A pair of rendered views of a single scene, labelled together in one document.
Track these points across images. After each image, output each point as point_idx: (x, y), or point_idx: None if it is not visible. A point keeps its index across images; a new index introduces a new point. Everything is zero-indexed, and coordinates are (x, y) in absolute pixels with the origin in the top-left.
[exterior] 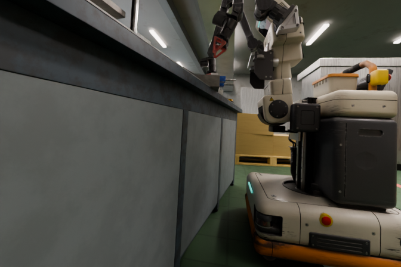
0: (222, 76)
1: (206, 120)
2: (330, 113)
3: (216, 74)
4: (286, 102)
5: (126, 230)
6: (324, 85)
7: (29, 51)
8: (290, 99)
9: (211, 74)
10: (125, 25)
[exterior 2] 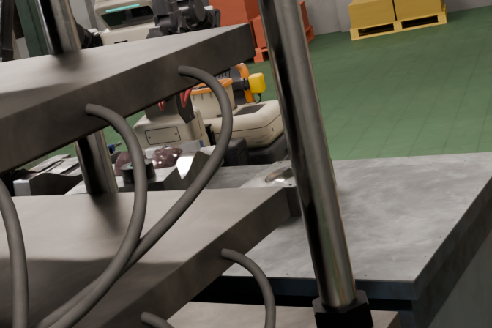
0: (200, 143)
1: None
2: (255, 145)
3: (198, 142)
4: (207, 146)
5: None
6: (206, 102)
7: None
8: (209, 140)
9: (196, 145)
10: (400, 157)
